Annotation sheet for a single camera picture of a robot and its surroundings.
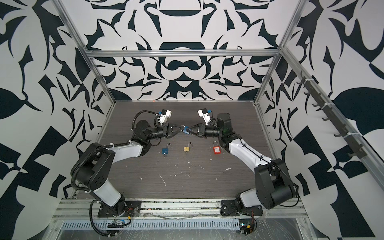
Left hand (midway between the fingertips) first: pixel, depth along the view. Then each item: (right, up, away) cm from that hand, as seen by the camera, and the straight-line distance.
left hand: (185, 127), depth 73 cm
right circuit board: (+29, -47, -2) cm, 55 cm away
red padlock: (+18, -16, +21) cm, 32 cm away
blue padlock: (-14, -16, +21) cm, 30 cm away
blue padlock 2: (-1, -2, +2) cm, 3 cm away
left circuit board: (-31, -43, -5) cm, 53 cm away
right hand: (+1, -2, +1) cm, 2 cm away
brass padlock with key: (0, -15, +22) cm, 26 cm away
